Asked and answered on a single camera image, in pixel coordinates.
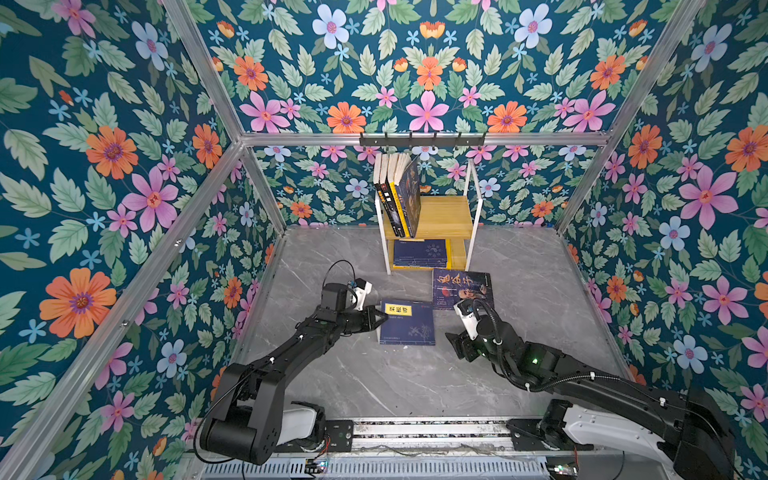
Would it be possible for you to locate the navy book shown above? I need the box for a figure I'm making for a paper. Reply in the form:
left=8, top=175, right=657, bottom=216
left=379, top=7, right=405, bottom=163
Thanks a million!
left=377, top=300, right=436, bottom=346
left=393, top=239, right=449, bottom=268

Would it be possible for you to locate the purple book underneath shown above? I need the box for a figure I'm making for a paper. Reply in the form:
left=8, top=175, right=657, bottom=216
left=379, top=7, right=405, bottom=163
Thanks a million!
left=432, top=269, right=494, bottom=310

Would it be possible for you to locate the black wolf cover book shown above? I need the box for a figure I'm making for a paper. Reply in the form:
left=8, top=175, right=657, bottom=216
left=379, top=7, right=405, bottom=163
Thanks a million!
left=381, top=154, right=403, bottom=237

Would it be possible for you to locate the purple portrait book top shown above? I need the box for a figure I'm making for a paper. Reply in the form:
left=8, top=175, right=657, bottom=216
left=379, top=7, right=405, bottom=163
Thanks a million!
left=395, top=153, right=421, bottom=238

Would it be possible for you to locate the yellow cartoon book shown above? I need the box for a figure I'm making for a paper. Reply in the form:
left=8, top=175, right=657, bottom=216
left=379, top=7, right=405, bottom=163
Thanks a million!
left=387, top=153, right=410, bottom=239

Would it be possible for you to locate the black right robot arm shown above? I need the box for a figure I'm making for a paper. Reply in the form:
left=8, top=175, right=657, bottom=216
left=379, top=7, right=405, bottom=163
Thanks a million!
left=446, top=299, right=736, bottom=479

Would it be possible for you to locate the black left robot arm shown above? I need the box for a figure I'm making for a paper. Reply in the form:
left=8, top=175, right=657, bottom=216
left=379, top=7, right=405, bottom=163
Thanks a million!
left=195, top=278, right=388, bottom=465

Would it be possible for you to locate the black book standing on shelf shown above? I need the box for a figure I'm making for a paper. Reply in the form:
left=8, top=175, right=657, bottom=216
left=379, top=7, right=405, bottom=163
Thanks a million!
left=372, top=152, right=387, bottom=218

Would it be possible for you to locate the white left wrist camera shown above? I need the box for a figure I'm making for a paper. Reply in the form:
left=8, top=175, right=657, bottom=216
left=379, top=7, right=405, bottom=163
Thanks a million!
left=352, top=278, right=373, bottom=311

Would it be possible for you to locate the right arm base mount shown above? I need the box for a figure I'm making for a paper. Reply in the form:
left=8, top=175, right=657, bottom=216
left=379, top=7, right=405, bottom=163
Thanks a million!
left=505, top=418, right=595, bottom=453

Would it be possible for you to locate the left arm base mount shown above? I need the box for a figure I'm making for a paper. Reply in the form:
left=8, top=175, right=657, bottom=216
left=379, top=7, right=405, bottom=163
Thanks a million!
left=275, top=420, right=355, bottom=453

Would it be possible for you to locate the aluminium front rail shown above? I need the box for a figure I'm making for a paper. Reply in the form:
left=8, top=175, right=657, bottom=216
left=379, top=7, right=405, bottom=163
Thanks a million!
left=185, top=416, right=685, bottom=457

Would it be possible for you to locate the wooden white frame shelf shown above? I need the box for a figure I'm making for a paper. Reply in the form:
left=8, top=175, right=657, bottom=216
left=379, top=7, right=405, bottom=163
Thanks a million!
left=374, top=157, right=485, bottom=276

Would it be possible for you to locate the black wall hook rail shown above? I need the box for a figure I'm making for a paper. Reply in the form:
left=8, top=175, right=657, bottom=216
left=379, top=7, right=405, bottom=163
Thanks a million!
left=358, top=132, right=486, bottom=149

